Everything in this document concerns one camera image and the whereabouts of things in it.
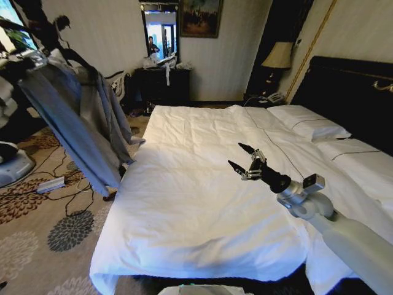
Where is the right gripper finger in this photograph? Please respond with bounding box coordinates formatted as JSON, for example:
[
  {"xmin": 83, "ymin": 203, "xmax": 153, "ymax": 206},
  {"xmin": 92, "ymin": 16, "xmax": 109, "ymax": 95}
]
[
  {"xmin": 238, "ymin": 142, "xmax": 267, "ymax": 163},
  {"xmin": 227, "ymin": 159, "xmax": 262, "ymax": 181}
]

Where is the grey shirt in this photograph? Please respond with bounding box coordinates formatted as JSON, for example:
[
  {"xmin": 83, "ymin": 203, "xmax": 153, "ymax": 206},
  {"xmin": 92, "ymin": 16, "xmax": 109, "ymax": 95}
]
[{"xmin": 17, "ymin": 50, "xmax": 147, "ymax": 197}]

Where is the black bed headboard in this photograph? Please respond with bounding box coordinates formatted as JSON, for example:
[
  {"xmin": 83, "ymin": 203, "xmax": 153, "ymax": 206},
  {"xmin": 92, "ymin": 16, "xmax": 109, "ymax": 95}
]
[{"xmin": 290, "ymin": 55, "xmax": 393, "ymax": 148}]

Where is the white duvet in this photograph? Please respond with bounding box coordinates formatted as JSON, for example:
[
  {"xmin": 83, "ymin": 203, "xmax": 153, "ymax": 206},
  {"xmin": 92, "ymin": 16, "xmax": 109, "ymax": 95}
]
[{"xmin": 88, "ymin": 104, "xmax": 393, "ymax": 295}]

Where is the dark nightstand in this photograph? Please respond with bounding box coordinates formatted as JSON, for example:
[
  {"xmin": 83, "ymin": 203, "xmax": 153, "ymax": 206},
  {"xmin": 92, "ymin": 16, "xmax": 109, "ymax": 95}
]
[{"xmin": 244, "ymin": 90, "xmax": 290, "ymax": 108}]

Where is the white telephone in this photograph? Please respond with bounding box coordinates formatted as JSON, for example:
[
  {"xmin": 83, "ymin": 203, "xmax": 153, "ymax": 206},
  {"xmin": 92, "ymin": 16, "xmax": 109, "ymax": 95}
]
[{"xmin": 259, "ymin": 92, "xmax": 285, "ymax": 104}]

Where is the white pillow with dark piping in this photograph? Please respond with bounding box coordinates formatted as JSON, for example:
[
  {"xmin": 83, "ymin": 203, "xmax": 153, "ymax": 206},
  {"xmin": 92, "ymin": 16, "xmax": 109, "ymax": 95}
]
[
  {"xmin": 316, "ymin": 138, "xmax": 393, "ymax": 210},
  {"xmin": 266, "ymin": 105, "xmax": 352, "ymax": 143}
]

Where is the table lamp with cream shade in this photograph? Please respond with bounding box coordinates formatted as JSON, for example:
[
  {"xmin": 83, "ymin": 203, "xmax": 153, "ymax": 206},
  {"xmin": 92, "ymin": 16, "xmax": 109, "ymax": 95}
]
[{"xmin": 260, "ymin": 41, "xmax": 294, "ymax": 84}]

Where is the black dresser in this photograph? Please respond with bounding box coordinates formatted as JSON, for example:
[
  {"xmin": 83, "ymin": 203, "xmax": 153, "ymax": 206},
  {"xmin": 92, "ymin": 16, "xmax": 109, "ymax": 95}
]
[{"xmin": 134, "ymin": 67, "xmax": 192, "ymax": 104}]

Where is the white robot front shell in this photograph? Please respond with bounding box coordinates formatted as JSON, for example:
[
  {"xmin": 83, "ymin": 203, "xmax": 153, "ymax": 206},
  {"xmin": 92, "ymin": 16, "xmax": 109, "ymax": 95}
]
[{"xmin": 159, "ymin": 284, "xmax": 244, "ymax": 295}]

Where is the white plastic bag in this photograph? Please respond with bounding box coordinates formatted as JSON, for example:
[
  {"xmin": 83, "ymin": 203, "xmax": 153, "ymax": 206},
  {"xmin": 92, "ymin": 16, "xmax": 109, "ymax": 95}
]
[{"xmin": 142, "ymin": 55, "xmax": 177, "ymax": 70}]

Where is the person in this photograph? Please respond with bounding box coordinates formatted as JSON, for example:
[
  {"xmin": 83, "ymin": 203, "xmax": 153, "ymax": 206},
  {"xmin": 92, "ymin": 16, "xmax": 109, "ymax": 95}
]
[{"xmin": 147, "ymin": 36, "xmax": 161, "ymax": 60}]

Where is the framed dark painting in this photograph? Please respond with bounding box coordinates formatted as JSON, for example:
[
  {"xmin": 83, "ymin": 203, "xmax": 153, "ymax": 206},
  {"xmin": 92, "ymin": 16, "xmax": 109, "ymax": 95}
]
[{"xmin": 179, "ymin": 0, "xmax": 224, "ymax": 39}]

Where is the white ornate chair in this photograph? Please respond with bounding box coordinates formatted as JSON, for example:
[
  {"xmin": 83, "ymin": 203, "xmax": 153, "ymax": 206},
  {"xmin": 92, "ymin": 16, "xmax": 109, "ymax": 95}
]
[{"xmin": 106, "ymin": 72, "xmax": 128, "ymax": 103}]

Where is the grey power strip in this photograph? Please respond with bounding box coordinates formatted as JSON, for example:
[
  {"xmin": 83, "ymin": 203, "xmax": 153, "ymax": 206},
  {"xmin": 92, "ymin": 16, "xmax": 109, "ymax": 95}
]
[{"xmin": 36, "ymin": 176, "xmax": 66, "ymax": 194}]

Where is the white wheeled machine base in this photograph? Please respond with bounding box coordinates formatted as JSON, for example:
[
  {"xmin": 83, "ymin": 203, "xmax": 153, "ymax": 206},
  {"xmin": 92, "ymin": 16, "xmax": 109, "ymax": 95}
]
[{"xmin": 0, "ymin": 141, "xmax": 36, "ymax": 189}]

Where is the black framed wall mirror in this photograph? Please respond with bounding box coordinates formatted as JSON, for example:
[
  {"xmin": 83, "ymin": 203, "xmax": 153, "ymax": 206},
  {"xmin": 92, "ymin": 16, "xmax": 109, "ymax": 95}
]
[{"xmin": 140, "ymin": 1, "xmax": 181, "ymax": 63}]

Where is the black floor cable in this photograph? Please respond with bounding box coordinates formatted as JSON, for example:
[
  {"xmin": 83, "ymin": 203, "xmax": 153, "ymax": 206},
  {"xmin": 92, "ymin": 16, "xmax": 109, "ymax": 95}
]
[{"xmin": 30, "ymin": 144, "xmax": 95, "ymax": 218}]

